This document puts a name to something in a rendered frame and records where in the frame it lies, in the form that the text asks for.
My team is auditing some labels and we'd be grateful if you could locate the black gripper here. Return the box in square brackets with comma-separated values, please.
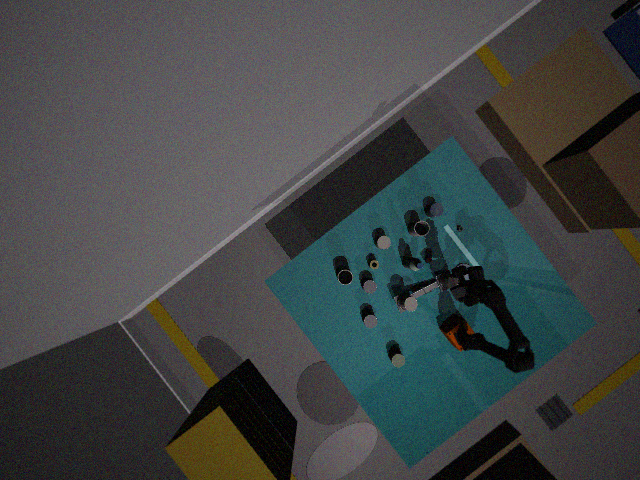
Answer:
[451, 265, 480, 307]

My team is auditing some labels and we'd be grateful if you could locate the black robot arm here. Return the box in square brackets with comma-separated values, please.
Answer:
[450, 266, 534, 373]

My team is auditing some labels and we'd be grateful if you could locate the dark bottle with cap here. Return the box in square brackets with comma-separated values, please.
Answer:
[402, 257, 424, 271]

